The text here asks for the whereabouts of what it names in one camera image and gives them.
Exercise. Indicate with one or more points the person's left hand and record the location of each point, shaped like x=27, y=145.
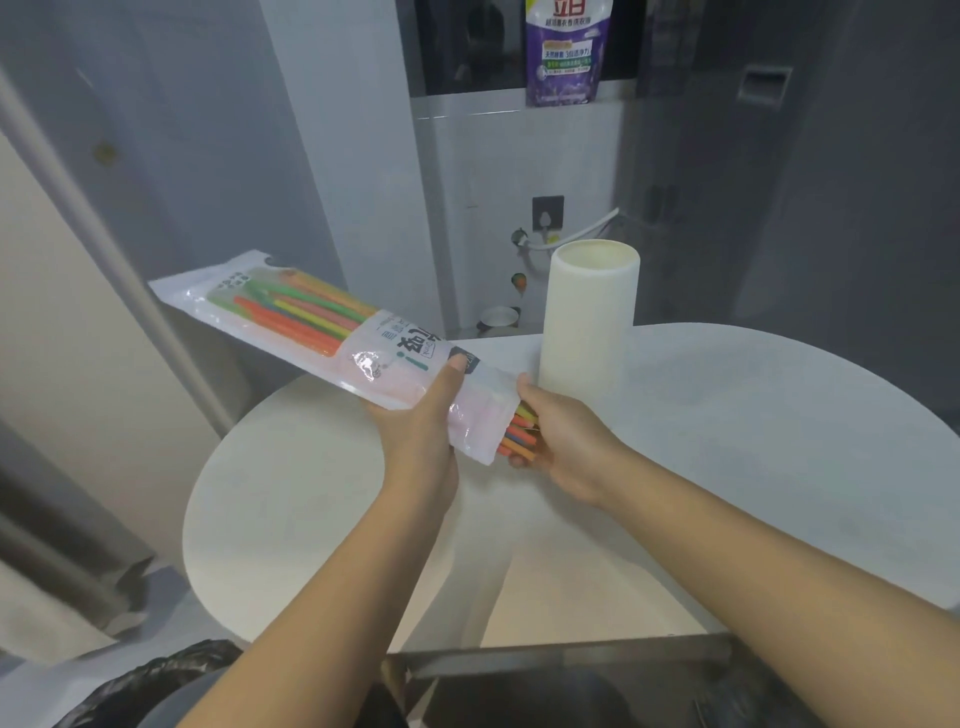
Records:
x=416, y=450

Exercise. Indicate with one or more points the person's right hand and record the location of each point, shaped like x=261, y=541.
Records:
x=574, y=446

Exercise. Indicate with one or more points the person's right thumb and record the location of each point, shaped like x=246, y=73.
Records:
x=534, y=391

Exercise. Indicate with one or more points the person's left thumb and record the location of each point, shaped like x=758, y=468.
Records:
x=451, y=379

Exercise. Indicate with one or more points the bundle of colourful straws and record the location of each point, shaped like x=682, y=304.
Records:
x=300, y=316

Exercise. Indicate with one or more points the clear plastic straw packet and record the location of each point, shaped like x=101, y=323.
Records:
x=217, y=296

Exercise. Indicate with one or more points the person's right forearm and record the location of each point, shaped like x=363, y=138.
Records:
x=765, y=577

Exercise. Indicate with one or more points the person's left forearm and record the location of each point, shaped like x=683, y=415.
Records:
x=330, y=615

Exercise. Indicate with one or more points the small white bowl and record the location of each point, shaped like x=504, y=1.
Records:
x=498, y=318

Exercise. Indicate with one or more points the cream cylindrical container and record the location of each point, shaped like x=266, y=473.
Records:
x=589, y=322

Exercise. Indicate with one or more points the steel bar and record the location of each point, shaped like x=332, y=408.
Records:
x=555, y=651

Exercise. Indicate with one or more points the purple detergent refill pouch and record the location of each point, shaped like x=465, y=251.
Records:
x=568, y=52

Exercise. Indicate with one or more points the black trash bag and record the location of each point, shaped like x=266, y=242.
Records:
x=142, y=686

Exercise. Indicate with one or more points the black wall hook plate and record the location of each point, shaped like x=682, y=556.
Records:
x=547, y=211

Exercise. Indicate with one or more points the white door frame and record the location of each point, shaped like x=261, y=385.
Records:
x=112, y=255

